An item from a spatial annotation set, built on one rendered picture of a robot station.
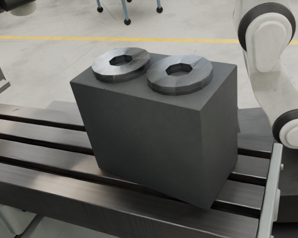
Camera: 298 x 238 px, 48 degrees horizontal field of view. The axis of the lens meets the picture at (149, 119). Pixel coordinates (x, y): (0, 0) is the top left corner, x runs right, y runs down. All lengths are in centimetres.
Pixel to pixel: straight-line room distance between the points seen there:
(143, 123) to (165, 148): 5
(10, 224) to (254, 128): 89
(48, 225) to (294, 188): 71
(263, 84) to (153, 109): 61
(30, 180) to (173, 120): 34
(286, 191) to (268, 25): 49
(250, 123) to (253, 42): 49
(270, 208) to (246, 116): 85
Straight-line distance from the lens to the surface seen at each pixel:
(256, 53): 92
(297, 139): 111
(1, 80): 103
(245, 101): 246
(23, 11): 86
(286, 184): 112
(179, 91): 42
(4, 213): 78
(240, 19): 93
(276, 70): 96
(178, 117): 42
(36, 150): 73
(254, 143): 63
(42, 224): 91
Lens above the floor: 139
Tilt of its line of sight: 36 degrees down
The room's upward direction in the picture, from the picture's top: 11 degrees counter-clockwise
